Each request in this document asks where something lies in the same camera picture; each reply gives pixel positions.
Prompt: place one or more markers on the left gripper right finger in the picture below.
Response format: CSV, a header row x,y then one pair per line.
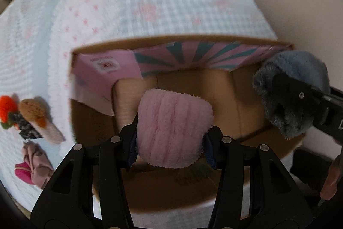
x,y
255,188

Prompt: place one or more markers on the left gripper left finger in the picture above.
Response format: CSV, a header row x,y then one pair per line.
x,y
87,189

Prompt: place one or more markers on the dusty pink fabric mask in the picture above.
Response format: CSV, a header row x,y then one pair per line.
x,y
40,168

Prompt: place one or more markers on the blue grey fluffy sock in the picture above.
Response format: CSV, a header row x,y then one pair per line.
x,y
299,65

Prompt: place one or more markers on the magenta cloth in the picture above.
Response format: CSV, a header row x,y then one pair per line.
x,y
23,172

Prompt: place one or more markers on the black white patterned cloth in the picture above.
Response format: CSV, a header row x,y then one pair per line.
x,y
26,130

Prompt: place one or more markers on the brown cream fluffy sock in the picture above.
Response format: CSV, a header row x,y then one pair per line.
x,y
36,114

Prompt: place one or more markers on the pink fluffy sock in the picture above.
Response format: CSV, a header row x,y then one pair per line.
x,y
170,128

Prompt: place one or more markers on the person's right hand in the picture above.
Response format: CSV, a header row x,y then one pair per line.
x,y
331,183

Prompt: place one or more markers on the cardboard box pink lining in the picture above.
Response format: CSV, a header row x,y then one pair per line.
x,y
171,90

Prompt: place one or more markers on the checked floral bed blanket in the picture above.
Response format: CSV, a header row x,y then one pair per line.
x,y
37,37

